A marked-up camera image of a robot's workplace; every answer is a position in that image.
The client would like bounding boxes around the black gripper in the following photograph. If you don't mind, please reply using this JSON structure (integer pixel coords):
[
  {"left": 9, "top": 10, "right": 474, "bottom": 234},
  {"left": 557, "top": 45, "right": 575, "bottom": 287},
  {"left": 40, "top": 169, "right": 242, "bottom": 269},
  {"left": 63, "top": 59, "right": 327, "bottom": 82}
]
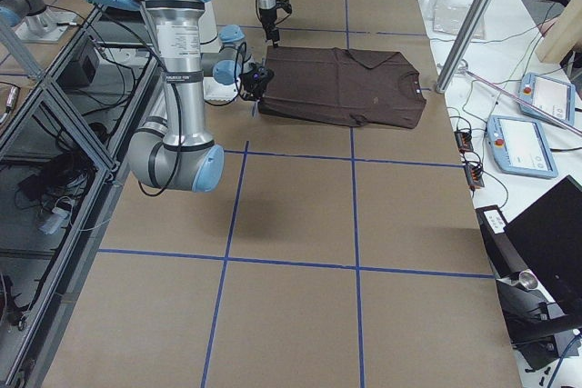
[
  {"left": 240, "top": 64, "right": 275, "bottom": 100},
  {"left": 259, "top": 8, "right": 280, "bottom": 48}
]

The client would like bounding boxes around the brown t-shirt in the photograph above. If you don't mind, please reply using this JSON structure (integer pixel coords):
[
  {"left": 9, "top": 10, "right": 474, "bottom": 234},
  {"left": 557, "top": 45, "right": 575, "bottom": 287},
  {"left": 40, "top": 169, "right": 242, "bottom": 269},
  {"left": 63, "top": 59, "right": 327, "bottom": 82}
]
[{"left": 258, "top": 47, "right": 426, "bottom": 129}]

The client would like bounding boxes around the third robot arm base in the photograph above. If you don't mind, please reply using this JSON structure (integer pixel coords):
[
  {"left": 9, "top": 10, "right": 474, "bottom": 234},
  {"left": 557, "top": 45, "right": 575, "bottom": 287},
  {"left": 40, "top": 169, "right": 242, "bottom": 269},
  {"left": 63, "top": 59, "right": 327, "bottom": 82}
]
[{"left": 1, "top": 0, "right": 77, "bottom": 43}]

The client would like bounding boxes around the clear plastic tray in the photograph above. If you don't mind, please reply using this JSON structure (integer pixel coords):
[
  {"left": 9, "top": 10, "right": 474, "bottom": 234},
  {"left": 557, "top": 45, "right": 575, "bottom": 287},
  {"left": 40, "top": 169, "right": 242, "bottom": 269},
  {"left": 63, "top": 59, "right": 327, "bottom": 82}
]
[{"left": 428, "top": 0, "right": 471, "bottom": 35}]

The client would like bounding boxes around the far black usb hub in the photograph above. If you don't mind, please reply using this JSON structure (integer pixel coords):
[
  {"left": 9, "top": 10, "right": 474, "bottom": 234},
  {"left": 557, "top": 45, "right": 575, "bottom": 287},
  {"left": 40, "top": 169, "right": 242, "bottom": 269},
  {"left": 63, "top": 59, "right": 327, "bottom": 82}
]
[{"left": 454, "top": 130, "right": 474, "bottom": 154}]

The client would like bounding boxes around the black usb hub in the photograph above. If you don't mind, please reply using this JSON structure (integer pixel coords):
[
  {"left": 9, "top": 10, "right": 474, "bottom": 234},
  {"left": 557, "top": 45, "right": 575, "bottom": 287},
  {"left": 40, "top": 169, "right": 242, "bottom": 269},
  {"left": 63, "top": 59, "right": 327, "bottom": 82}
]
[
  {"left": 454, "top": 130, "right": 474, "bottom": 154},
  {"left": 464, "top": 161, "right": 485, "bottom": 192}
]

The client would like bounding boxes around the long reacher grabber stick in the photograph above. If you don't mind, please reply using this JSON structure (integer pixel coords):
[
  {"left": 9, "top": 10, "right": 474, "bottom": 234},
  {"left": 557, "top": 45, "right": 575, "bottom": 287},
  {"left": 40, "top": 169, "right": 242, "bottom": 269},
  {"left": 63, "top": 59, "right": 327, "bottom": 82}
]
[{"left": 458, "top": 60, "right": 582, "bottom": 134}]

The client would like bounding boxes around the near black usb hub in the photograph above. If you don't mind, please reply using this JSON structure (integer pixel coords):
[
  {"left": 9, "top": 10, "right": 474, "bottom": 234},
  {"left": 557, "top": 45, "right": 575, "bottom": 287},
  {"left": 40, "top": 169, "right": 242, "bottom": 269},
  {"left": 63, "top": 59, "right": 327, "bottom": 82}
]
[{"left": 464, "top": 161, "right": 485, "bottom": 192}]

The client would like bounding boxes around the near blue teach pendant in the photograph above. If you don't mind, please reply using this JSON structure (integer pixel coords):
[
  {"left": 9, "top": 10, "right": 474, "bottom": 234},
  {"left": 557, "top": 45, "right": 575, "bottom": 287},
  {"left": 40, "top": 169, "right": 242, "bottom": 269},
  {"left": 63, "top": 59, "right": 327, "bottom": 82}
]
[{"left": 487, "top": 115, "right": 558, "bottom": 179}]

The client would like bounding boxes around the blue teach pendant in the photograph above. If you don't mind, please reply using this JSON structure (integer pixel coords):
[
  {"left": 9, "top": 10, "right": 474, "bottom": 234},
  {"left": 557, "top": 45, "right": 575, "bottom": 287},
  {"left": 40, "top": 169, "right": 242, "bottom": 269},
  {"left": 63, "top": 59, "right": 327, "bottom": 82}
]
[
  {"left": 518, "top": 73, "right": 577, "bottom": 126},
  {"left": 487, "top": 115, "right": 558, "bottom": 179}
]

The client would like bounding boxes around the far blue teach pendant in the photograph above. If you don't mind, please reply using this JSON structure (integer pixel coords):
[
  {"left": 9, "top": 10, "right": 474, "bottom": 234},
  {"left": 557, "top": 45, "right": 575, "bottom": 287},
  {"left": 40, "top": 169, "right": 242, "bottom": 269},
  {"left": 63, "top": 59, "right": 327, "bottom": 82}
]
[{"left": 518, "top": 73, "right": 577, "bottom": 126}]

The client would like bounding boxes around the black laptop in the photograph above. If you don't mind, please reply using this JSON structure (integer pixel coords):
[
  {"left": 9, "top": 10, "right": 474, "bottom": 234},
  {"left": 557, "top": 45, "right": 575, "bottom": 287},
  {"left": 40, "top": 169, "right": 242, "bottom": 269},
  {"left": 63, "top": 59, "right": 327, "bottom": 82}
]
[{"left": 506, "top": 175, "right": 581, "bottom": 313}]

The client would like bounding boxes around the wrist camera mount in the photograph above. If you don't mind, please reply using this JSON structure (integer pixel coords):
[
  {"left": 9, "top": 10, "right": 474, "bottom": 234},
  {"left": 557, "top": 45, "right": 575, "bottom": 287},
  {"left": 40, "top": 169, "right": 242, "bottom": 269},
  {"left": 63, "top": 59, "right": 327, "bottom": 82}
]
[{"left": 276, "top": 0, "right": 293, "bottom": 15}]

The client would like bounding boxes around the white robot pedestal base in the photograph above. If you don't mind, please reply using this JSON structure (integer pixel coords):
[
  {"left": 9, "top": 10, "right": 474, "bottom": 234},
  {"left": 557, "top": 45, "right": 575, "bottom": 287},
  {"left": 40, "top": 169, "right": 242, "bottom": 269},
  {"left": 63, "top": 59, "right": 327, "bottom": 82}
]
[{"left": 198, "top": 2, "right": 246, "bottom": 105}]

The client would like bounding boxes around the aluminium frame post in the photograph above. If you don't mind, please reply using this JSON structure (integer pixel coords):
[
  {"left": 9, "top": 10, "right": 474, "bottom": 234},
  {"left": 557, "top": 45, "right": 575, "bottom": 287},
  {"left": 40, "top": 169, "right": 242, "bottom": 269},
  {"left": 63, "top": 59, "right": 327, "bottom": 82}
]
[{"left": 436, "top": 0, "right": 492, "bottom": 94}]

